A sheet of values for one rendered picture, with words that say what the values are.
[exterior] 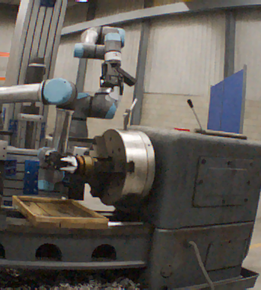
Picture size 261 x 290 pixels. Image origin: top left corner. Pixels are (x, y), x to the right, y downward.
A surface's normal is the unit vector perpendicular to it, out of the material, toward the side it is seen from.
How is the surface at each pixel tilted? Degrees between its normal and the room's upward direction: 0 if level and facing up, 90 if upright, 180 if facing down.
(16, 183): 90
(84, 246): 88
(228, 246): 90
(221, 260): 90
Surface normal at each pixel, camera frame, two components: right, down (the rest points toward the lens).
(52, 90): -0.01, 0.04
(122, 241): 0.48, 0.07
